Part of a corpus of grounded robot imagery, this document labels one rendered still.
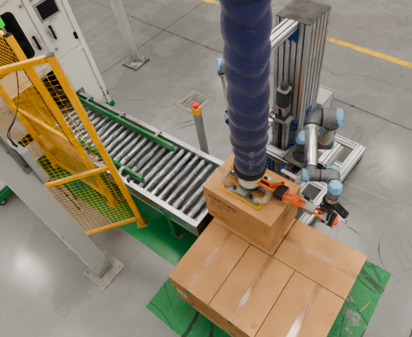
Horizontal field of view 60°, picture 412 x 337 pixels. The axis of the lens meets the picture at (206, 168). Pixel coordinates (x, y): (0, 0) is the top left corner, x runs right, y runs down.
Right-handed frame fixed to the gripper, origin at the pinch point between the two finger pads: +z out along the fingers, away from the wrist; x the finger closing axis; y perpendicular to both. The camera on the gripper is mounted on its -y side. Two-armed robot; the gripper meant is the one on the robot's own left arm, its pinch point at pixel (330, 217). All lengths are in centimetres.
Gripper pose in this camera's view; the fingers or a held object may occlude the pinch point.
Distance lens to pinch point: 239.7
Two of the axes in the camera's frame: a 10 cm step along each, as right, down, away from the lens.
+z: 1.3, 6.0, 7.9
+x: -6.2, 6.7, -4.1
